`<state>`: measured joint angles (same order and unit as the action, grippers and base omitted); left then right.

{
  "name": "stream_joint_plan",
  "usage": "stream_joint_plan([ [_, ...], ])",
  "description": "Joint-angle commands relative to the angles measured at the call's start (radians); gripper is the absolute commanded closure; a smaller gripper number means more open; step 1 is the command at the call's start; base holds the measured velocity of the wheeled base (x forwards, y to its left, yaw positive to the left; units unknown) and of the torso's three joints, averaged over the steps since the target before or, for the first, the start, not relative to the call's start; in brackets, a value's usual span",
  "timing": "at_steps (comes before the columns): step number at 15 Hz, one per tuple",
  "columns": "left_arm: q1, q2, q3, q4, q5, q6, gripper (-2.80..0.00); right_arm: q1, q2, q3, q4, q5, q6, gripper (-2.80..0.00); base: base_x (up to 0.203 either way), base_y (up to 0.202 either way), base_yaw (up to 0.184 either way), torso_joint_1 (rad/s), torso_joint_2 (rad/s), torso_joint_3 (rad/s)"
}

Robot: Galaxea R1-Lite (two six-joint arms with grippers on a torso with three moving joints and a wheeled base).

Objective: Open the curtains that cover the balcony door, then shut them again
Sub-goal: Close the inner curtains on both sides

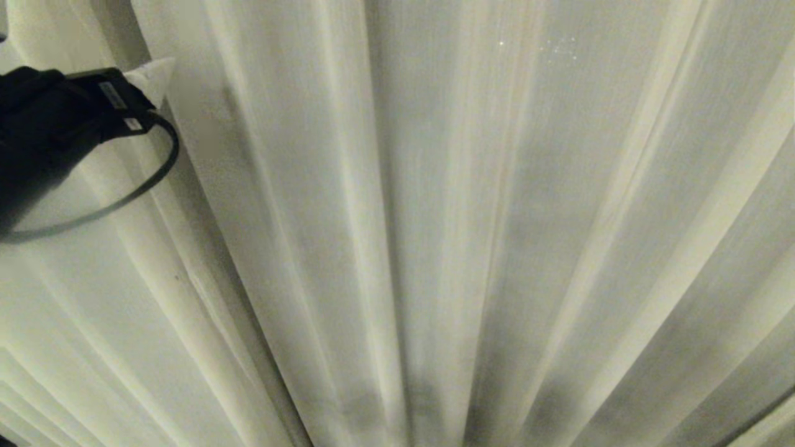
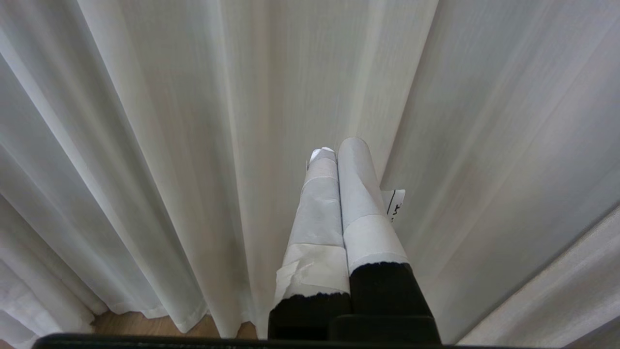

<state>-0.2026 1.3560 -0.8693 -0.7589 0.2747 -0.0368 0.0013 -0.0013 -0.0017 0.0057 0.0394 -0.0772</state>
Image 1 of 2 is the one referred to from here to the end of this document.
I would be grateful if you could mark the white sheer curtain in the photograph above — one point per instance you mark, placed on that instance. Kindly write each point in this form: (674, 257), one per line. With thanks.
(472, 236)

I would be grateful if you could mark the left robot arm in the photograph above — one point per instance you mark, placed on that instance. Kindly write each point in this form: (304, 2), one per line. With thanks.
(28, 180)

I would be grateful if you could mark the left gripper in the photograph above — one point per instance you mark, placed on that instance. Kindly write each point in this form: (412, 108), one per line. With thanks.
(74, 108)

